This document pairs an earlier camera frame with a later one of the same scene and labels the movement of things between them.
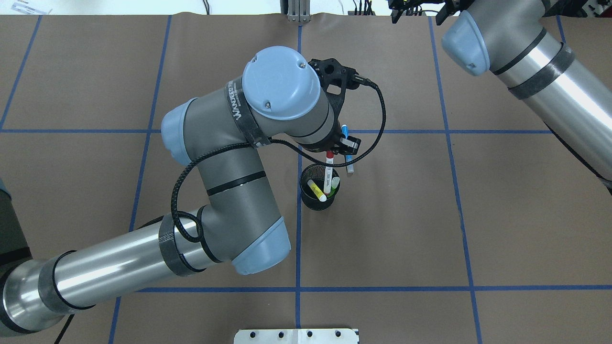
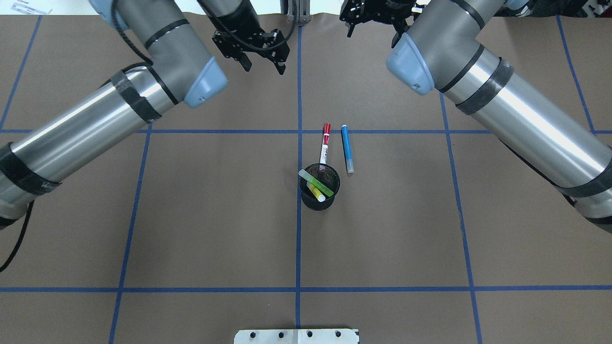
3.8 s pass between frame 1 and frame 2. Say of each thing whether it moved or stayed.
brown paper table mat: stayed
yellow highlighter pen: stayed
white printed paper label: stayed
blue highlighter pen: stayed
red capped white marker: moved
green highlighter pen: moved
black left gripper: moved
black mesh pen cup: stayed
